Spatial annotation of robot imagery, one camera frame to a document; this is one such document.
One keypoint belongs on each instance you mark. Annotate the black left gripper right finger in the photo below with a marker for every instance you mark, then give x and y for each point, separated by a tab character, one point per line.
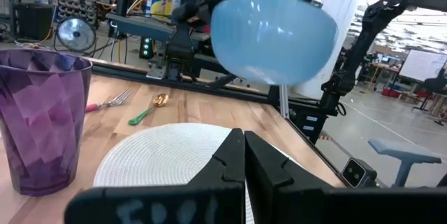
279	203

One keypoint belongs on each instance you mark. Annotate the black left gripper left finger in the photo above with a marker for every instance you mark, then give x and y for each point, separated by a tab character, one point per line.
209	203

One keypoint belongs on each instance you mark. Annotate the light blue plastic bowl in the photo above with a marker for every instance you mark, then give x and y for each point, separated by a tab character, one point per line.
272	39

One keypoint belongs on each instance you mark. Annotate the white round woven placemat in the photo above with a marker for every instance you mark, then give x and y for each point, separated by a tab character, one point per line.
157	154

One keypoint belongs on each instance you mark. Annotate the blue grey stool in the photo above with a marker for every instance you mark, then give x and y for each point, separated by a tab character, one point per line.
401	152

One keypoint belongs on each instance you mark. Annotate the black box with green lights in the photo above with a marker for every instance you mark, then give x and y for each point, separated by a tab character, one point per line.
146	47

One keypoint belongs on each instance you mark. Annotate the purple faceted plastic cup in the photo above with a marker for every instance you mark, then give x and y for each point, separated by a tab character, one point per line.
42	119

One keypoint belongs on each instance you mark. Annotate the white projector screen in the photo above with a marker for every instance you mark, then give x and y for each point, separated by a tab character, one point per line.
422	65

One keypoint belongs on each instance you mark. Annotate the yellow and blue package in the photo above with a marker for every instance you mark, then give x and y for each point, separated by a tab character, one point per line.
162	2

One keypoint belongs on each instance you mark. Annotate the round silver studio lamp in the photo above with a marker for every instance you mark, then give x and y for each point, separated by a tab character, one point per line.
76	33

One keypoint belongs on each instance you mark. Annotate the black equipment cabinet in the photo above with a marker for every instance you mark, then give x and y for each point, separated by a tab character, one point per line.
33	21

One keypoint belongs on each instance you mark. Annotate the black depth camera box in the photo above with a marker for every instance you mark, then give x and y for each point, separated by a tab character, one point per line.
358	172

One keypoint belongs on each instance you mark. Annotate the silver aluminium post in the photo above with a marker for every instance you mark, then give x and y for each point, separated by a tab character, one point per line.
284	102

